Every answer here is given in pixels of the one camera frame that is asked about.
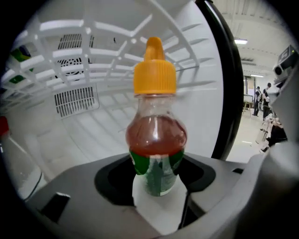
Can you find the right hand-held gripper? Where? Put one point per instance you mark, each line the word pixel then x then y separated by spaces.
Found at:
pixel 289 93

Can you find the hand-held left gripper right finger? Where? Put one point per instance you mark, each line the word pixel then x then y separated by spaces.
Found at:
pixel 222 198

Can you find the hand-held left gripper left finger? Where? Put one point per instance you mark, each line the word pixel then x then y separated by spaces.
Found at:
pixel 77 203

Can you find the clear water bottle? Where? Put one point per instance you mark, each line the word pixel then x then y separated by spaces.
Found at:
pixel 16 161

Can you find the orange-capped tea bottle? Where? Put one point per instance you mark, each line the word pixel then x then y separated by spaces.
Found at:
pixel 156 130

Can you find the green snack bag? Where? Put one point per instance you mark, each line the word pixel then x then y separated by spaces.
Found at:
pixel 21 53

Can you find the black mini fridge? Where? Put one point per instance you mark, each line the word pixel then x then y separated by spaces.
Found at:
pixel 93 135

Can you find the long ceiling light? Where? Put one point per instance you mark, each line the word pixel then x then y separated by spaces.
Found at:
pixel 240 41

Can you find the slotted fridge vent grille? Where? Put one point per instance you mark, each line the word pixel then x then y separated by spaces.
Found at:
pixel 74 101

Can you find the round fridge fan grille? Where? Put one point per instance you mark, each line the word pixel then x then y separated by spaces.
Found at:
pixel 70 40

